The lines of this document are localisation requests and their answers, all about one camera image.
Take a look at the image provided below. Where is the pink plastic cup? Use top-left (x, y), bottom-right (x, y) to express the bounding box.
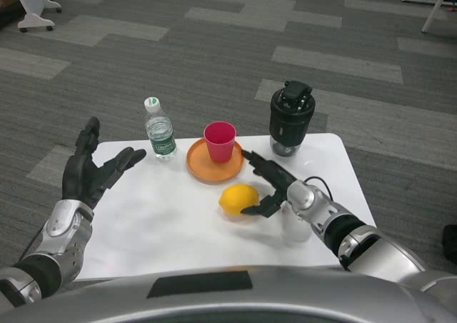
top-left (203, 121), bottom-right (237, 164)

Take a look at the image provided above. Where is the silver robot chest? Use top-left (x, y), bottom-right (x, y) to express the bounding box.
top-left (0, 264), bottom-right (457, 323)

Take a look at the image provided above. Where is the yellow lemon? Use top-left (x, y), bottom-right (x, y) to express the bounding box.
top-left (219, 184), bottom-right (261, 217)

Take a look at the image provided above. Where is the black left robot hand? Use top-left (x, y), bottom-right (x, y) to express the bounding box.
top-left (61, 116), bottom-right (147, 211)

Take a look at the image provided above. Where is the white rolling partition board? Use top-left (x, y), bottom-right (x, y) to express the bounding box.
top-left (6, 0), bottom-right (98, 34)

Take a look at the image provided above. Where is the orange round plate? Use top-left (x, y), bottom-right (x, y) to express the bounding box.
top-left (186, 137), bottom-right (246, 185)

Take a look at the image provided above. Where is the clear water bottle green label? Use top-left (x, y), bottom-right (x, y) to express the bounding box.
top-left (144, 96), bottom-right (178, 162)

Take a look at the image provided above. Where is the white computer mouse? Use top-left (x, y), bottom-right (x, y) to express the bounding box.
top-left (280, 200), bottom-right (313, 242)

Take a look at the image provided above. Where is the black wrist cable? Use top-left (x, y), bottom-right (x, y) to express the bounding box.
top-left (305, 177), bottom-right (335, 199)

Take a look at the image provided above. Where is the white desk leg frame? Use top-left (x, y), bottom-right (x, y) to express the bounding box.
top-left (401, 0), bottom-right (457, 34)

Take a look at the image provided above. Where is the black bag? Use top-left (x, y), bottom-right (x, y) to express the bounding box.
top-left (442, 224), bottom-right (457, 266)

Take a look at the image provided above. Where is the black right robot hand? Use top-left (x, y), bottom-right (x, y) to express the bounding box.
top-left (240, 150), bottom-right (298, 219)

